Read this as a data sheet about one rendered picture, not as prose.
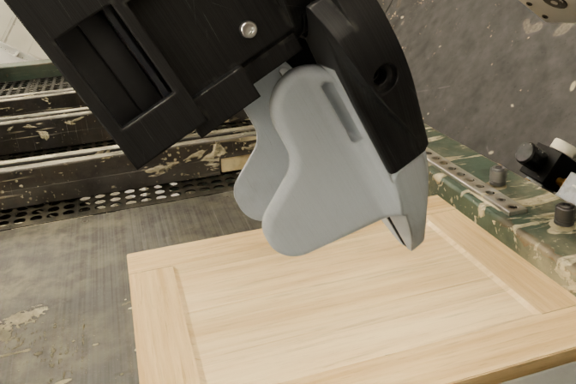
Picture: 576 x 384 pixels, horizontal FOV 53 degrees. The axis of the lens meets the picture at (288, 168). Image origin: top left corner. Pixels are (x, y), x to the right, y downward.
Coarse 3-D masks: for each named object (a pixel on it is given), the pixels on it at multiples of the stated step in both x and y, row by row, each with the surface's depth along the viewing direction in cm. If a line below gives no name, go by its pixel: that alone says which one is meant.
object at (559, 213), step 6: (558, 204) 75; (564, 204) 75; (570, 204) 74; (558, 210) 74; (564, 210) 74; (570, 210) 74; (558, 216) 74; (564, 216) 74; (570, 216) 74; (558, 222) 75; (564, 222) 74; (570, 222) 74
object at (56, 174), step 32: (32, 160) 103; (64, 160) 102; (96, 160) 103; (128, 160) 104; (160, 160) 106; (192, 160) 108; (0, 192) 100; (32, 192) 101; (64, 192) 103; (96, 192) 104
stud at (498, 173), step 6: (492, 168) 87; (498, 168) 87; (504, 168) 86; (492, 174) 87; (498, 174) 86; (504, 174) 86; (492, 180) 87; (498, 180) 87; (504, 180) 87; (498, 186) 87
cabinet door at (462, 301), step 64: (128, 256) 80; (192, 256) 79; (256, 256) 79; (320, 256) 78; (384, 256) 77; (448, 256) 76; (512, 256) 75; (192, 320) 67; (256, 320) 66; (320, 320) 65; (384, 320) 65; (448, 320) 64; (512, 320) 63
